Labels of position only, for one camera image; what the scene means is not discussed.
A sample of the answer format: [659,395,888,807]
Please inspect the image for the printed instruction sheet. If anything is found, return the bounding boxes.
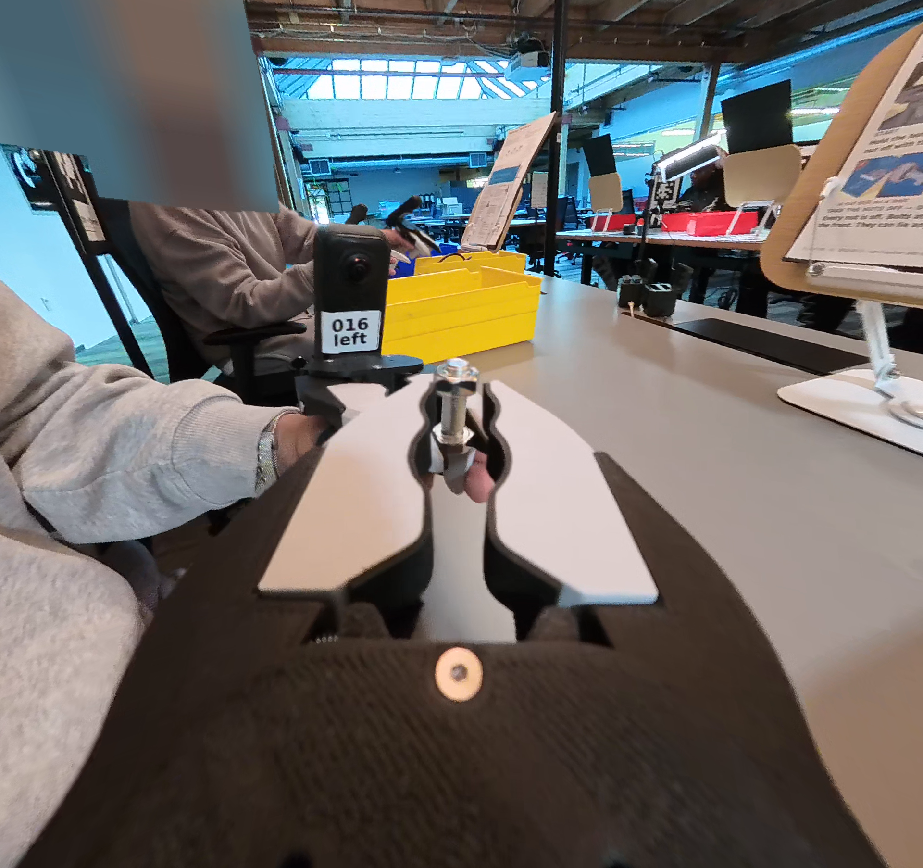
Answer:
[785,37,923,270]

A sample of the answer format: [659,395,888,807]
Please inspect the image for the white bar desk lamp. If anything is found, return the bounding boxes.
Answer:
[652,142,725,182]

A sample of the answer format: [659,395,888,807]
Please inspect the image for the large red plastic tray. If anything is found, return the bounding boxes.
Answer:
[660,210,767,236]

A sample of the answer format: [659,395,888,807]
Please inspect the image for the grey desk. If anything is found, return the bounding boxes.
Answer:
[382,273,923,868]

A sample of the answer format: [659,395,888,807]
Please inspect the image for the silver wrist bracelet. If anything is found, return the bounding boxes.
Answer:
[256,412,282,495]

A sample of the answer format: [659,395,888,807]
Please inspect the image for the small black panel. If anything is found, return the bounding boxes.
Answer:
[581,134,618,178]

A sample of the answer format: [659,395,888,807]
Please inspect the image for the person's left hand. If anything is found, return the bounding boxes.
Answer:
[276,412,497,504]

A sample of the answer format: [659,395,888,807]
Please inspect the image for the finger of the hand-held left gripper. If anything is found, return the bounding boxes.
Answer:
[330,375,413,423]
[430,440,475,500]

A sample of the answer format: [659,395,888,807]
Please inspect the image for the white ceiling projector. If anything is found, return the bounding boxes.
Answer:
[503,50,553,84]

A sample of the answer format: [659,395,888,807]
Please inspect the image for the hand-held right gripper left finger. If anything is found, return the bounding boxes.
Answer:
[256,377,436,605]

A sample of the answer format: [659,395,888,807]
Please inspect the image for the person's grey sweatshirt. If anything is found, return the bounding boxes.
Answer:
[0,280,156,868]

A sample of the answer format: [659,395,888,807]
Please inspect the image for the yellow plastic storage bin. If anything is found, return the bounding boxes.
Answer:
[381,265,544,365]
[413,251,529,279]

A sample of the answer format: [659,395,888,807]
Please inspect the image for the black office chair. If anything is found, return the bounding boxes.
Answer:
[90,197,307,407]

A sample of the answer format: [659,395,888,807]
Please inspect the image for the white board stand base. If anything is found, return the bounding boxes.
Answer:
[777,300,923,456]

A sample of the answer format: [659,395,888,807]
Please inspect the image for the large black panel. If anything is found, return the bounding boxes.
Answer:
[721,79,794,155]

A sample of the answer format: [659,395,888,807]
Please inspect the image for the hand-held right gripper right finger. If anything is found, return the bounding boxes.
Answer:
[483,379,660,609]

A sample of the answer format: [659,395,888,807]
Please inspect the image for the background wooden desk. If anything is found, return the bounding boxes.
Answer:
[555,229,773,292]

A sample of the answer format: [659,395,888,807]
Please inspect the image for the brown cardboard instruction board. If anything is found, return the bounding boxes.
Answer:
[460,112,561,254]

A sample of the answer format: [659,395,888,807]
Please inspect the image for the black desk strip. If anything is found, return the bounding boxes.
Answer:
[674,317,850,377]

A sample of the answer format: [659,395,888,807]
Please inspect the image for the wooden instruction board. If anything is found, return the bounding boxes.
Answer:
[759,30,923,308]

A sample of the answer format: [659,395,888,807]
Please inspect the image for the steel hex bolt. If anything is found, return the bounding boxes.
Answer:
[434,358,481,445]

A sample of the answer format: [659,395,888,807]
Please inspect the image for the wide wooden board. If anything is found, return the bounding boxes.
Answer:
[723,144,803,209]

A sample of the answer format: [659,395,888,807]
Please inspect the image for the black marker board easel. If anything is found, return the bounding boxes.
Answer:
[0,145,174,386]

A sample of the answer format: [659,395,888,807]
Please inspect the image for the blue plastic storage bin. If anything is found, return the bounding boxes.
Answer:
[388,253,464,282]

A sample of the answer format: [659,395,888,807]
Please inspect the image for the person's left forearm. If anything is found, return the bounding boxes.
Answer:
[14,359,278,546]

